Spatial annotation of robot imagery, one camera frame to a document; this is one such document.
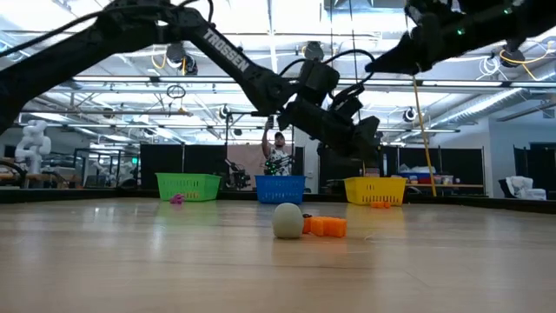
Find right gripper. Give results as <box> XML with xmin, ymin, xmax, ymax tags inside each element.
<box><xmin>363</xmin><ymin>10</ymin><xmax>468</xmax><ymax>75</ymax></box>

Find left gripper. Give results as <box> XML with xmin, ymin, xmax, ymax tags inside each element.
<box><xmin>276</xmin><ymin>97</ymin><xmax>384</xmax><ymax>163</ymax></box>

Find grey skull decoration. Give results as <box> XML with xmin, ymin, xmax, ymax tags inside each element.
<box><xmin>271</xmin><ymin>202</ymin><xmax>305</xmax><ymax>240</ymax></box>

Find person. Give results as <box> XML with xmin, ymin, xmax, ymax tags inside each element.
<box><xmin>260</xmin><ymin>115</ymin><xmax>293</xmax><ymax>177</ymax></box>

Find yellow plastic basket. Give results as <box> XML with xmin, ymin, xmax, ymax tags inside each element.
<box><xmin>343</xmin><ymin>176</ymin><xmax>408</xmax><ymax>207</ymax></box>

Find ceiling light strip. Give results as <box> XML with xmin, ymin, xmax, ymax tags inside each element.
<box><xmin>381</xmin><ymin>127</ymin><xmax>461</xmax><ymax>134</ymax></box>

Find blue plastic basket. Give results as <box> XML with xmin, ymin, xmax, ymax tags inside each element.
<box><xmin>254</xmin><ymin>175</ymin><xmax>307</xmax><ymax>205</ymax></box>

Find brown backdrop panel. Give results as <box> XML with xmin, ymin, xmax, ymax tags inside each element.
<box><xmin>226</xmin><ymin>143</ymin><xmax>296</xmax><ymax>177</ymax></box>

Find blue and red boxes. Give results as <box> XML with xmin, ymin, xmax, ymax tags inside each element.
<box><xmin>398</xmin><ymin>165</ymin><xmax>437</xmax><ymax>185</ymax></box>

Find wooden top desk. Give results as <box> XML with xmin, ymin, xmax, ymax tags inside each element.
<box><xmin>416</xmin><ymin>182</ymin><xmax>486</xmax><ymax>196</ymax></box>

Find green plastic basket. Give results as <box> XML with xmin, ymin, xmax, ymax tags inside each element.
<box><xmin>155</xmin><ymin>172</ymin><xmax>222</xmax><ymax>203</ymax></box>

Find black office chair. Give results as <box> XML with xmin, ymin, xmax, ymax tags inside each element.
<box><xmin>498</xmin><ymin>177</ymin><xmax>520</xmax><ymax>200</ymax></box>

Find black ceiling device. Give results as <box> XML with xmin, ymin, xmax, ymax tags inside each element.
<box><xmin>166</xmin><ymin>41</ymin><xmax>199</xmax><ymax>77</ymax></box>

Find white cloth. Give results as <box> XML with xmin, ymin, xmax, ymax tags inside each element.
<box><xmin>506</xmin><ymin>175</ymin><xmax>547</xmax><ymax>202</ymax></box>

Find long ceiling light bar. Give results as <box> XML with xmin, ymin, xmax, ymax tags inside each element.
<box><xmin>71</xmin><ymin>74</ymin><xmax>526</xmax><ymax>88</ymax></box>

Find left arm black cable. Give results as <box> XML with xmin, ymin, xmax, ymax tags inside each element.
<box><xmin>277</xmin><ymin>47</ymin><xmax>377</xmax><ymax>102</ymax></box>

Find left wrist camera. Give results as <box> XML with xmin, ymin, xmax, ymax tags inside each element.
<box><xmin>328</xmin><ymin>83</ymin><xmax>365</xmax><ymax>115</ymax></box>

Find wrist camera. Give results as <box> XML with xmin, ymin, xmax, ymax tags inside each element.
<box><xmin>403</xmin><ymin>0</ymin><xmax>455</xmax><ymax>21</ymax></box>
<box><xmin>328</xmin><ymin>83</ymin><xmax>365</xmax><ymax>115</ymax></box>

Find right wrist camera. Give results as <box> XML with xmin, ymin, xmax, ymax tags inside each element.
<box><xmin>403</xmin><ymin>0</ymin><xmax>455</xmax><ymax>21</ymax></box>

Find yellow hanging cable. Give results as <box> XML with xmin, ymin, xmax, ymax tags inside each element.
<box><xmin>411</xmin><ymin>72</ymin><xmax>438</xmax><ymax>198</ymax></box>

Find white ventilation duct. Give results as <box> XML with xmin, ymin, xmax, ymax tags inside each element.
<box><xmin>427</xmin><ymin>89</ymin><xmax>529</xmax><ymax>127</ymax></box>

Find black partition wall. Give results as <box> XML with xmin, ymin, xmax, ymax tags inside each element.
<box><xmin>397</xmin><ymin>146</ymin><xmax>487</xmax><ymax>195</ymax></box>
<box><xmin>139</xmin><ymin>143</ymin><xmax>228</xmax><ymax>192</ymax></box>
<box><xmin>512</xmin><ymin>142</ymin><xmax>556</xmax><ymax>195</ymax></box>

